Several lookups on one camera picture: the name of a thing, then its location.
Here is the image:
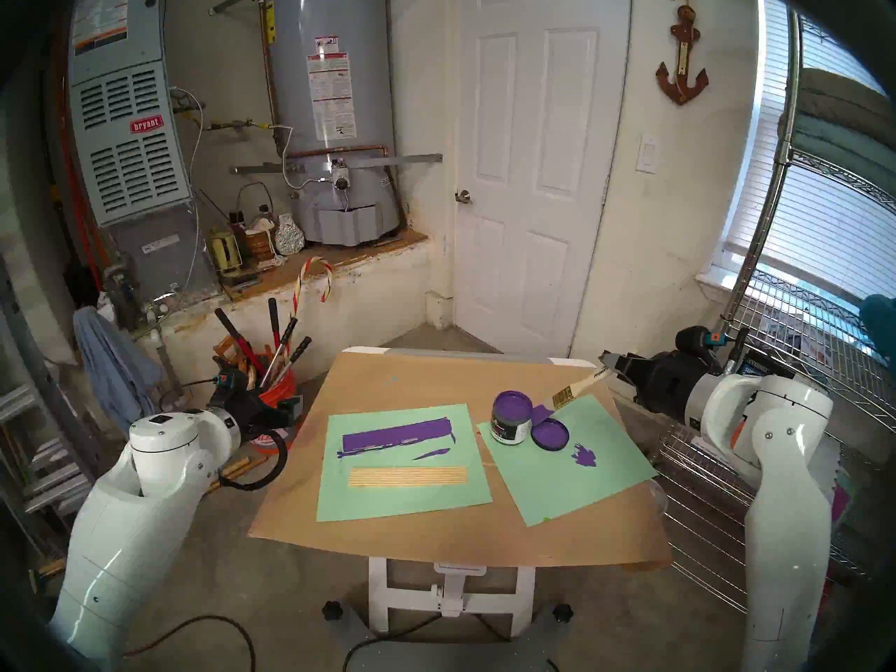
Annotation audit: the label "grey metal ladder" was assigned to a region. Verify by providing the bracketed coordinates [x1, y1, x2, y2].
[0, 272, 106, 559]

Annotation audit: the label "metal water heater strap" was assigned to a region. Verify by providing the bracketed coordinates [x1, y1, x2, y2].
[231, 153, 443, 176]

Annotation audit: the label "blue hanging cloth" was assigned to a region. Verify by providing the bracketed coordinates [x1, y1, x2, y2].
[73, 307, 165, 433]

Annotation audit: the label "white panel door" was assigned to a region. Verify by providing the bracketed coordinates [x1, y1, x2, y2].
[455, 0, 631, 360]

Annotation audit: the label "chrome wire shelf rack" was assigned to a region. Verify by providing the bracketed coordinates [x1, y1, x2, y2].
[651, 6, 896, 615]

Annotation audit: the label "white grey work table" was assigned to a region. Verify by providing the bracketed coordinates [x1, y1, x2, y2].
[323, 346, 596, 672]

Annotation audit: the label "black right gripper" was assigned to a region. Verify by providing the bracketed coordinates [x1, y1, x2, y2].
[600, 326, 723, 424]

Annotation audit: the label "grey green folded cushion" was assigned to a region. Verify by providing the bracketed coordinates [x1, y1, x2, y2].
[780, 67, 896, 136]
[776, 114, 896, 199]

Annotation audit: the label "rusty anchor wall decoration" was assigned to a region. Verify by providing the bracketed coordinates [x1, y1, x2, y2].
[656, 6, 710, 106]

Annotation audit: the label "red black lopper handle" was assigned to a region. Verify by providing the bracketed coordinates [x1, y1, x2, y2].
[214, 308, 267, 376]

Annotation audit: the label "purple black jar lid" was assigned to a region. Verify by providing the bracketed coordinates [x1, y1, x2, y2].
[531, 419, 570, 452]

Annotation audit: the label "silver tool black grip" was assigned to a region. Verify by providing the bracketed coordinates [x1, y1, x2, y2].
[272, 336, 312, 386]
[259, 317, 298, 388]

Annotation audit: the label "striped candy cane decoration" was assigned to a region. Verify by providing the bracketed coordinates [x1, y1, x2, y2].
[293, 256, 334, 321]

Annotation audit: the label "black floor cable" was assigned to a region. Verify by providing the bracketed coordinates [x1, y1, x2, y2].
[342, 611, 561, 672]

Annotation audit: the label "wooden paint brush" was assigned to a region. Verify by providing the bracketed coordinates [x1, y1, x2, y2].
[532, 368, 617, 426]

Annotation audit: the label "white window blinds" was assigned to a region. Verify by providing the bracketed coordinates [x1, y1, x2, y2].
[721, 0, 896, 307]

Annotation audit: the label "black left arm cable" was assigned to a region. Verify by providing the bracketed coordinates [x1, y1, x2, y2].
[220, 429, 289, 491]

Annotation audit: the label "light wood slat panel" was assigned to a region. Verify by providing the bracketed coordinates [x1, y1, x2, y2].
[348, 466, 468, 487]

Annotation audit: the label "yellow boxy device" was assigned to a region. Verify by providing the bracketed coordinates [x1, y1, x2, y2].
[208, 230, 244, 278]

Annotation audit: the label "teal fabric object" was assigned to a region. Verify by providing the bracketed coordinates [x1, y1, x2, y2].
[860, 294, 896, 370]

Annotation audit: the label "grey water heater tank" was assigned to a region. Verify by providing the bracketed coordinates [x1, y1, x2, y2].
[262, 0, 443, 248]

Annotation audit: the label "green paper sheet purple stripe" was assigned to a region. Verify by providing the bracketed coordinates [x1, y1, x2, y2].
[316, 403, 493, 523]

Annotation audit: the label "grey Bryant furnace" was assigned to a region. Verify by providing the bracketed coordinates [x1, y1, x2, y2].
[69, 0, 221, 300]

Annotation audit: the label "orange plastic bucket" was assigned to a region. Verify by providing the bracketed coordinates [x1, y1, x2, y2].
[248, 370, 303, 454]

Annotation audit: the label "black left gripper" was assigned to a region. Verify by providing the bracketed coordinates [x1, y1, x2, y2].
[231, 389, 304, 449]

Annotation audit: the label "brown wicker basket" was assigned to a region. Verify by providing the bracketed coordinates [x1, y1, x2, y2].
[236, 182, 277, 262]

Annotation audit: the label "purple paint jar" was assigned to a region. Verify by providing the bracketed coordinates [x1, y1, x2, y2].
[490, 391, 534, 445]

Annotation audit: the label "aluminium foil wrapped lump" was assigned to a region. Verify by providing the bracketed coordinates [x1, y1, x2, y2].
[274, 213, 306, 256]

